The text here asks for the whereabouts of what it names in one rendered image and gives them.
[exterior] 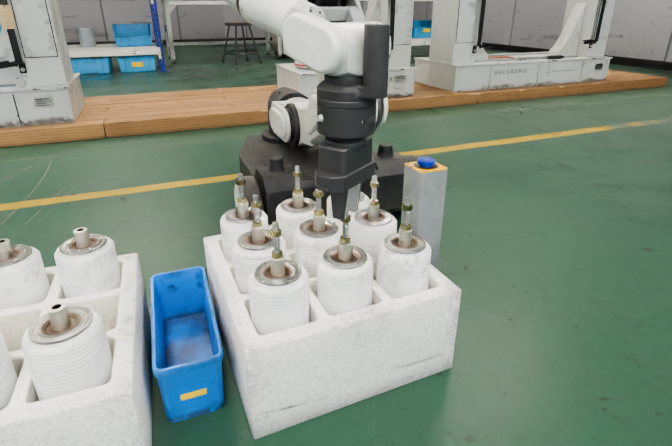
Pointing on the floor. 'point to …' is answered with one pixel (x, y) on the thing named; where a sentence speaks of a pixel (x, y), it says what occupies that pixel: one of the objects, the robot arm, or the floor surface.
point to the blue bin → (185, 344)
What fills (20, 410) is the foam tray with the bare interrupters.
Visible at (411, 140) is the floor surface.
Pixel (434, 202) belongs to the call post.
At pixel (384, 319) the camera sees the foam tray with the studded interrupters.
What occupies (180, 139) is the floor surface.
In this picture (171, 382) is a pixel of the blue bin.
